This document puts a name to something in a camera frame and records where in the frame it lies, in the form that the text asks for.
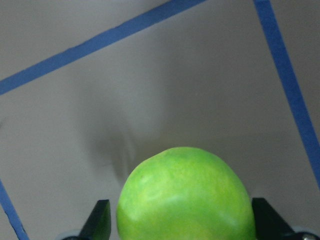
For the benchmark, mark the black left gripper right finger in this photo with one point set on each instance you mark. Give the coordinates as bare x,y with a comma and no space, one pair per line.
269,224

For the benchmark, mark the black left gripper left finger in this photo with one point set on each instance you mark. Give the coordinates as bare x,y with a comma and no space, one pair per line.
98,224

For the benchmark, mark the green apple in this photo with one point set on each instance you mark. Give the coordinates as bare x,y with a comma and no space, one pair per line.
184,193

